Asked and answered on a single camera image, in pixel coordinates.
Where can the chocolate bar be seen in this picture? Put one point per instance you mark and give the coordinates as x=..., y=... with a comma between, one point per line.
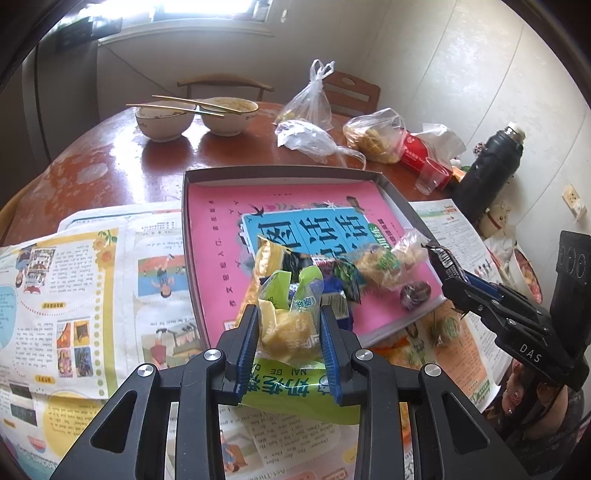
x=443, y=261

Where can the grey shallow cardboard box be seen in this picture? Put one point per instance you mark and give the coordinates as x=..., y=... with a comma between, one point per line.
x=191, y=240

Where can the crumpled white plastic bag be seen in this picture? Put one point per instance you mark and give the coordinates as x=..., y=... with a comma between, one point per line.
x=309, y=141

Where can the leopard print ornament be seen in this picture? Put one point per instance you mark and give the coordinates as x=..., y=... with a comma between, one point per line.
x=479, y=148

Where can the person's patterned clothing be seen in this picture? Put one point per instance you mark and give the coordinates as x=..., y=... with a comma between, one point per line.
x=531, y=406

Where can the beige ceramic bowl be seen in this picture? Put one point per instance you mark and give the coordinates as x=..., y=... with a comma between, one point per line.
x=164, y=124
x=228, y=117

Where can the tied clear plastic bag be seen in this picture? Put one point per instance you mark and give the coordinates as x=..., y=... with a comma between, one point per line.
x=309, y=106

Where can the red tissue pack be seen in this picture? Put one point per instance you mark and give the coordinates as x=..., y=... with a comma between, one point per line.
x=418, y=154

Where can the lime green snack bag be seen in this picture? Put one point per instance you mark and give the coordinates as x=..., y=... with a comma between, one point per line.
x=288, y=332

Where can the crumpled white tissue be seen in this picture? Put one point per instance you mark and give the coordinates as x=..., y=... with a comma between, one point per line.
x=498, y=247

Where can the pink and blue workbook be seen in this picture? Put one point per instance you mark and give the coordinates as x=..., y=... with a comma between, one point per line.
x=217, y=221

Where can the wall socket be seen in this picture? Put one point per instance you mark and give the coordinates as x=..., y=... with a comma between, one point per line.
x=573, y=199

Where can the plastic bag of fried food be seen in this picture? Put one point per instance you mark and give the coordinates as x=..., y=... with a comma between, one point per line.
x=376, y=138

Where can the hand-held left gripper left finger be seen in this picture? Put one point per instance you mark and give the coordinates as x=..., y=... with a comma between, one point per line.
x=247, y=350

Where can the curved-back chair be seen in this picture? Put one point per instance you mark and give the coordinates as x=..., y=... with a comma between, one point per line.
x=217, y=83

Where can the black thermos flask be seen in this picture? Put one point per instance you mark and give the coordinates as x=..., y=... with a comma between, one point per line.
x=489, y=170

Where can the brown wooden chair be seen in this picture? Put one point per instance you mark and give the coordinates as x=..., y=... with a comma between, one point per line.
x=355, y=92

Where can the stainless steel refrigerator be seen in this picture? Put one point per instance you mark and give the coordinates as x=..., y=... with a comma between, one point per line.
x=60, y=92

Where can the clear plastic cup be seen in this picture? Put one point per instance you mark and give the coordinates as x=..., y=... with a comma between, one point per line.
x=429, y=177

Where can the dark blue snack packet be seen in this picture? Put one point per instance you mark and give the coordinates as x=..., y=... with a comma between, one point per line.
x=334, y=300

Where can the white bowl with food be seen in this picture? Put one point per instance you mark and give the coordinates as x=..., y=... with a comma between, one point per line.
x=524, y=277

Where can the bright window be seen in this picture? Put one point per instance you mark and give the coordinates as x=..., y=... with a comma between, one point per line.
x=184, y=11

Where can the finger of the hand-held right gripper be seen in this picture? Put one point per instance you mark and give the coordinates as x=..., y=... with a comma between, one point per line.
x=485, y=285
x=466, y=297

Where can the white cat figurine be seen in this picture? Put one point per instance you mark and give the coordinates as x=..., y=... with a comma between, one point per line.
x=494, y=219

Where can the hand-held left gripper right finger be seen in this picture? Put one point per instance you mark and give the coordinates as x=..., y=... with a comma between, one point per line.
x=330, y=355

